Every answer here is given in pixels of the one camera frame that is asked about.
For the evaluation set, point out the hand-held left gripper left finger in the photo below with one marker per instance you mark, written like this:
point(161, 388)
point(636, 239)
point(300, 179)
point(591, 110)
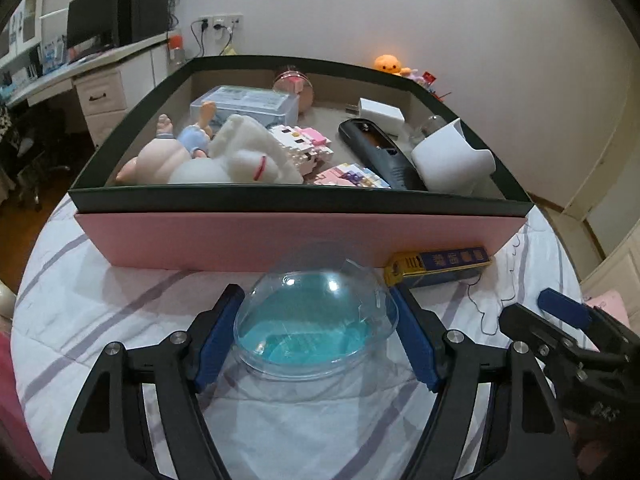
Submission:
point(217, 340)

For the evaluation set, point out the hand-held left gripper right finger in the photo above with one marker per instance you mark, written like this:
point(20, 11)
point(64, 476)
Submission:
point(417, 340)

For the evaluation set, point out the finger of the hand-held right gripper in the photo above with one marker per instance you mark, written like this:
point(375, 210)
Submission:
point(560, 302)
point(525, 325)

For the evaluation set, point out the clear dome with teal base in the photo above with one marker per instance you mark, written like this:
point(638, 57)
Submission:
point(310, 320)

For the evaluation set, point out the dark green storage box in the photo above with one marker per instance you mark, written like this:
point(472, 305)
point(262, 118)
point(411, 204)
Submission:
point(250, 240)

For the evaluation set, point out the pastel block toy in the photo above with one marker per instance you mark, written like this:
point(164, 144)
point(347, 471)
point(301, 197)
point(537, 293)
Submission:
point(350, 176)

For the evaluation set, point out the pink pig doll figure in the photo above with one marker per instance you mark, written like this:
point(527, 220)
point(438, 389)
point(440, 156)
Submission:
point(155, 157)

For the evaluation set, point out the pink round case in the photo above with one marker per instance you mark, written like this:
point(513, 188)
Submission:
point(292, 80)

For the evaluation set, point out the pink cloth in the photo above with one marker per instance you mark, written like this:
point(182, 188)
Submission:
point(607, 307)

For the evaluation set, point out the yellow blue packet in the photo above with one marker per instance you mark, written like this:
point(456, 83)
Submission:
point(450, 262)

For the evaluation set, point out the striped white blanket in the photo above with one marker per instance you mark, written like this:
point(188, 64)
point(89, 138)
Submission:
point(125, 310)

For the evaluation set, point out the cream door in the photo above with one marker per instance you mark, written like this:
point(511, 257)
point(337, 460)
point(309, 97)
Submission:
point(615, 185)

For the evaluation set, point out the white cup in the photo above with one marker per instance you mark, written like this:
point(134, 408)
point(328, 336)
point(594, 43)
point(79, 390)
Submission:
point(450, 160)

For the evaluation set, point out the white plush toy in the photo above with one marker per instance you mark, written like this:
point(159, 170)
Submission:
point(245, 150)

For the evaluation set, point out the black remote control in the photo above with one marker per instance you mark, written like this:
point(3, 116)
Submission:
point(375, 147)

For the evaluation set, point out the pink white block toy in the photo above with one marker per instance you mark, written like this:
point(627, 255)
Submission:
point(300, 147)

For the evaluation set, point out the white charger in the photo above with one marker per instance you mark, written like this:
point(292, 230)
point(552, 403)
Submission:
point(380, 112)

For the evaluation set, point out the clear blue plastic box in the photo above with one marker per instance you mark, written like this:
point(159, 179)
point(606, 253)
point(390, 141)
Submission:
point(245, 102)

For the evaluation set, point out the black office chair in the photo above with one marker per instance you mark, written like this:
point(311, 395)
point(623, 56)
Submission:
point(35, 160)

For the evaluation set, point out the purple plush toy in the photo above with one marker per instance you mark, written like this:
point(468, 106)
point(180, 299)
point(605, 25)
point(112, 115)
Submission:
point(412, 73)

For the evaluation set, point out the orange octopus plush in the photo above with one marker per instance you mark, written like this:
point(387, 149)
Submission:
point(390, 64)

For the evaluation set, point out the snack bag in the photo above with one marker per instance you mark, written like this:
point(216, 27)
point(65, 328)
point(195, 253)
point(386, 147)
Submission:
point(230, 50)

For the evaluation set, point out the red cap bottle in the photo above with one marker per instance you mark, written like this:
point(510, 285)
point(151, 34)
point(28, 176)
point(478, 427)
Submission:
point(177, 50)

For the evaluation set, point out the white desk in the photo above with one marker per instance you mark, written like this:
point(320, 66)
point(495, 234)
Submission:
point(100, 57)

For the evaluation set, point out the blue white box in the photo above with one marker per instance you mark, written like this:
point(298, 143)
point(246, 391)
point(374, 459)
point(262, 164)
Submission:
point(54, 55)

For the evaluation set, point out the black computer tower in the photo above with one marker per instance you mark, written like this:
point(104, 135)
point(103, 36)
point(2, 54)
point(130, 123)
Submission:
point(145, 7)

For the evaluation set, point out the black computer monitor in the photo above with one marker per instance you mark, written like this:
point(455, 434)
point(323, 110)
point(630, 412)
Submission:
point(92, 15)

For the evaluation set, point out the white hutch cabinet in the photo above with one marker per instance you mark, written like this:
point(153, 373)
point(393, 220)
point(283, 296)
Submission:
point(27, 15)

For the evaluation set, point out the cream bed post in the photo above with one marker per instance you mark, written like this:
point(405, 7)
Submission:
point(5, 300)

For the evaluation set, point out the white wall outlet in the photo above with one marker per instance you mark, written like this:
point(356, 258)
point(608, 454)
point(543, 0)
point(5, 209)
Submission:
point(222, 21)

